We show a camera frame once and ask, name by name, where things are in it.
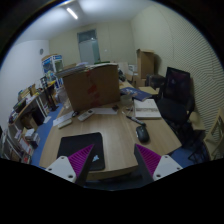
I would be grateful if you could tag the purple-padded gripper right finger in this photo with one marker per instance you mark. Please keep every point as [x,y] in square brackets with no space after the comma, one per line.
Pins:
[152,166]

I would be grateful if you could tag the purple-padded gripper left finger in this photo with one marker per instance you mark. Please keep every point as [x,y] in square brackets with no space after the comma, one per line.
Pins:
[73,168]

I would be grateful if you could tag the black computer mouse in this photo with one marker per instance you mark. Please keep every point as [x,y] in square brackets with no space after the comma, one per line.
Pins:
[142,134]

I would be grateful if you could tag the black marker pen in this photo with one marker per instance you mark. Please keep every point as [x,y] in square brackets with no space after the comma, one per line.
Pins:
[136,120]

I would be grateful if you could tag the white keyboard-like device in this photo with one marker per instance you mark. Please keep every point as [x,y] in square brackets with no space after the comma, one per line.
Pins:
[63,120]

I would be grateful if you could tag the white book stack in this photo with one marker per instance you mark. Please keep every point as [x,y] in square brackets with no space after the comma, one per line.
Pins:
[146,109]

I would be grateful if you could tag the white remote control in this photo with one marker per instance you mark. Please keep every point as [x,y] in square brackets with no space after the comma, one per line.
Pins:
[85,115]

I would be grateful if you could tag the wooden shelf with clutter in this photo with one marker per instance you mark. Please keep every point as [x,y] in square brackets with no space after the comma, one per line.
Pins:
[20,139]

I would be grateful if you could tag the wooden chair right edge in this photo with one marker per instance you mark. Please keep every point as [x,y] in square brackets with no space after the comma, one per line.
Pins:
[214,140]

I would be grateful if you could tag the black office chair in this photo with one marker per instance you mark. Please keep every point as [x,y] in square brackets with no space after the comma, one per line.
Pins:
[176,103]

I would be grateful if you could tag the blue book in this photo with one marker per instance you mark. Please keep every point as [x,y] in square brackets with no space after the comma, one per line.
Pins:
[135,93]

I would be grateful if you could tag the large cardboard box on table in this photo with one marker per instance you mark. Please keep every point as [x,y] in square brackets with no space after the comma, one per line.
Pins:
[92,86]

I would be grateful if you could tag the blue white display cabinet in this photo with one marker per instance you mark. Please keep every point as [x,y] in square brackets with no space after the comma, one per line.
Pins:
[51,65]

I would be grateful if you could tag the tall cardboard box background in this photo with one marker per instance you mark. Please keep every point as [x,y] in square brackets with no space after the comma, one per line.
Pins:
[145,62]

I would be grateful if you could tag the white door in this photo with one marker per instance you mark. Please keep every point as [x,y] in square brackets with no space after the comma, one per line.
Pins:
[89,51]

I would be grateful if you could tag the ceiling light fixture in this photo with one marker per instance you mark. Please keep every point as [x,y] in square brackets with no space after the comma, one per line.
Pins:
[72,13]

